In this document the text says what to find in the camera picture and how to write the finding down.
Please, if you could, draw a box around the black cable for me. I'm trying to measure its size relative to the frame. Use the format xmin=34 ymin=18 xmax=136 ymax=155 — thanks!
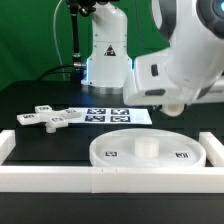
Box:
xmin=36 ymin=64 xmax=84 ymax=82

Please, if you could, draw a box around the paper sheet with markers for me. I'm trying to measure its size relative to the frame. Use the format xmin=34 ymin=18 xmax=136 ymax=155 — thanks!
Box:
xmin=68 ymin=108 xmax=152 ymax=125

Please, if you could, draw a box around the white fence rail frame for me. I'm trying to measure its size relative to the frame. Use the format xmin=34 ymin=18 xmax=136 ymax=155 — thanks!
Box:
xmin=0 ymin=130 xmax=224 ymax=193

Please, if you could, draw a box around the white round table top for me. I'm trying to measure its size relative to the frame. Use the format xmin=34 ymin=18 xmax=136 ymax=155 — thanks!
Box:
xmin=89 ymin=128 xmax=206 ymax=168

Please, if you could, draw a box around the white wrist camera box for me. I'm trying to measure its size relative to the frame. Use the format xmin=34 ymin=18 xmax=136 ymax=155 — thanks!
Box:
xmin=134 ymin=50 xmax=176 ymax=91

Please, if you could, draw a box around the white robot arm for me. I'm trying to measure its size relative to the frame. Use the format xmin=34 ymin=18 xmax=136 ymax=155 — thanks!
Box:
xmin=81 ymin=0 xmax=224 ymax=106

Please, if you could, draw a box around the white cable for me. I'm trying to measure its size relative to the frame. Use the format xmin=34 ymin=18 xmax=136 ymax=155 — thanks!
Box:
xmin=52 ymin=0 xmax=67 ymax=81

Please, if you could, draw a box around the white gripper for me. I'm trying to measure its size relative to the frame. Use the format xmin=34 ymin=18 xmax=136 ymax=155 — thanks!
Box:
xmin=123 ymin=71 xmax=224 ymax=106

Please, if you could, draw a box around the black camera pole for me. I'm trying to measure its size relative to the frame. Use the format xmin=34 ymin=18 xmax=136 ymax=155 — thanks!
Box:
xmin=66 ymin=0 xmax=96 ymax=83

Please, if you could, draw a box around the white cross table base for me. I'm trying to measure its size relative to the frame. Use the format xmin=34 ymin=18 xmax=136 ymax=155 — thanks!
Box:
xmin=17 ymin=105 xmax=82 ymax=133

